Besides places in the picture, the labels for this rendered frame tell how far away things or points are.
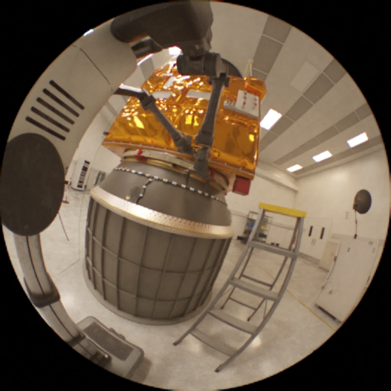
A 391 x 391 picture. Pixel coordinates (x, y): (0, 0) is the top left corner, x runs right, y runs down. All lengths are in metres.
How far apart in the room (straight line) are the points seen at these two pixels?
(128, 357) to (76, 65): 1.25
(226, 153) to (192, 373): 2.08
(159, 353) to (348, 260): 2.90
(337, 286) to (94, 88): 3.14
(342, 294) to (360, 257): 0.67
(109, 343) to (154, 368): 0.43
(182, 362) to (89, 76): 1.61
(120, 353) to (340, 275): 3.01
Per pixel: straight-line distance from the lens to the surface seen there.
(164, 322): 1.58
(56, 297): 0.45
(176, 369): 1.40
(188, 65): 0.35
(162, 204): 0.90
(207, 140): 0.56
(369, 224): 6.85
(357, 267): 2.80
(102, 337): 1.18
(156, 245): 0.90
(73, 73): 0.25
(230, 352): 1.27
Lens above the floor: 1.36
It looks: 5 degrees up
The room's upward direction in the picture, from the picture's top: 16 degrees clockwise
